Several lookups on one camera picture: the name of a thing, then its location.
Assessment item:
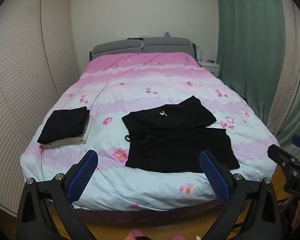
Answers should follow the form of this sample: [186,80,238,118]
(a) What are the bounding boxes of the black pants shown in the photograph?
[122,96,239,173]

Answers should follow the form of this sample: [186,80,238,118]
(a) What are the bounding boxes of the folded beige garment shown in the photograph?
[41,116,93,149]

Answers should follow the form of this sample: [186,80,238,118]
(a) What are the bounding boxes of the folded black garment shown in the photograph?
[37,106,90,145]

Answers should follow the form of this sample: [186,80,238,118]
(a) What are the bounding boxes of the beige curtain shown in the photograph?
[267,0,300,136]

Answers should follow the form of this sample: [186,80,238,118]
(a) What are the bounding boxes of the white nightstand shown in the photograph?
[198,61,220,77]

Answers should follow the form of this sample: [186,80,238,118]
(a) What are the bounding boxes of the clear water bottle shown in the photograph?
[199,51,204,62]

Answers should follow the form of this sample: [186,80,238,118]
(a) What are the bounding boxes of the green curtain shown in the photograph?
[217,0,300,157]

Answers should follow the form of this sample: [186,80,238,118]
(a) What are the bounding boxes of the pink floral duvet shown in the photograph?
[20,53,277,212]

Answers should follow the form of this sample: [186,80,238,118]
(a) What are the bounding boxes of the white louvered wardrobe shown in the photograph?
[0,0,79,216]

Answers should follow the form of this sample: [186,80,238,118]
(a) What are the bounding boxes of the grey padded headboard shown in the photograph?
[89,37,197,61]

